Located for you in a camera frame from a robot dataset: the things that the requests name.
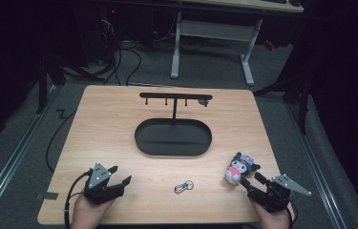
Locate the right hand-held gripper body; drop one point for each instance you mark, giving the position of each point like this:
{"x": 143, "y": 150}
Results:
{"x": 272, "y": 195}

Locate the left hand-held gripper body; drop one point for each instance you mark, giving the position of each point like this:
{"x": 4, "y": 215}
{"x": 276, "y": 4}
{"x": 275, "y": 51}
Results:
{"x": 98, "y": 184}

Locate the black key stand with tray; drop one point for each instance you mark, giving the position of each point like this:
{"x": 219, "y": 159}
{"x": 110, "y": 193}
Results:
{"x": 173, "y": 138}

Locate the person's right hand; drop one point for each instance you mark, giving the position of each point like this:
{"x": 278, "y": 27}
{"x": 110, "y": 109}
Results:
{"x": 272, "y": 219}

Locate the person's left hand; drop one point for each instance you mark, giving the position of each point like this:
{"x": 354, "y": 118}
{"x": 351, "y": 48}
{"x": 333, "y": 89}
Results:
{"x": 87, "y": 214}

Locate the grey tape strip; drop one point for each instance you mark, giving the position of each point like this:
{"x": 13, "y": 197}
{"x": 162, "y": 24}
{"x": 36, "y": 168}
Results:
{"x": 48, "y": 196}

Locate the small grey hanging piece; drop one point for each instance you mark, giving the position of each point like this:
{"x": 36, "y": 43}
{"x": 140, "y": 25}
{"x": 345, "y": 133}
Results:
{"x": 204, "y": 102}

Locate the black metal stand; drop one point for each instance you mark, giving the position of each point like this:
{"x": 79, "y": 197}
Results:
{"x": 300, "y": 95}
{"x": 43, "y": 82}

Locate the white-framed desk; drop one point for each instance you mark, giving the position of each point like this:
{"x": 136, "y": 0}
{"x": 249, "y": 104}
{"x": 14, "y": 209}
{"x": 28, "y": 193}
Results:
{"x": 213, "y": 30}

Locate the metal floor rail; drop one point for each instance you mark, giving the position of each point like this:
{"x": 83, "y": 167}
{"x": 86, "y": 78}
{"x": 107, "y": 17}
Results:
{"x": 11, "y": 162}
{"x": 318, "y": 165}

